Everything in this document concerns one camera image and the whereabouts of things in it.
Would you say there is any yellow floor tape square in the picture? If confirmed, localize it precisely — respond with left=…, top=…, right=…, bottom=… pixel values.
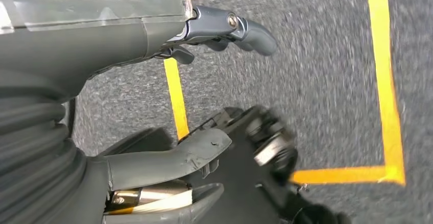
left=163, top=0, right=406, bottom=187

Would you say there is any robot black leg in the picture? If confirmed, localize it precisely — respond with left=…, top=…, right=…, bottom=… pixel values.
left=98, top=106, right=352, bottom=224

